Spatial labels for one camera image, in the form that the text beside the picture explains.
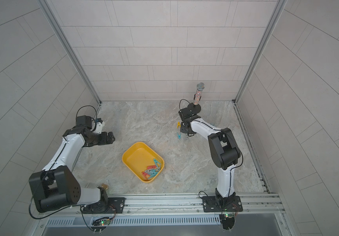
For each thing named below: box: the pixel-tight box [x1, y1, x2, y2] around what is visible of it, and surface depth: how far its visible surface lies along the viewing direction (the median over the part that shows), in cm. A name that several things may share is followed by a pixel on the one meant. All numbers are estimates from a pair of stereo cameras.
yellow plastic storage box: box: [121, 141, 165, 183], surface depth 86 cm
